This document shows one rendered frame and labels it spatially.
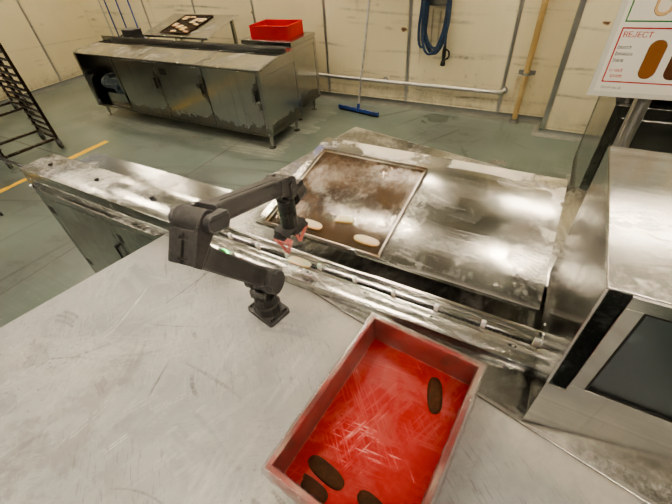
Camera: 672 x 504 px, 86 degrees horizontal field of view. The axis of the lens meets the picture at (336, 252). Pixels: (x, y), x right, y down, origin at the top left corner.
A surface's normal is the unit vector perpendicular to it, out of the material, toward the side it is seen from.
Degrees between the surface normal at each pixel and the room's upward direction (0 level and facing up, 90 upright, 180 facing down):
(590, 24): 90
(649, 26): 90
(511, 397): 0
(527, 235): 10
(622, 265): 0
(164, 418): 0
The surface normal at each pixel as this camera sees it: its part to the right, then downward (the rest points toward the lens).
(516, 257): -0.15, -0.62
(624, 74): -0.42, 0.63
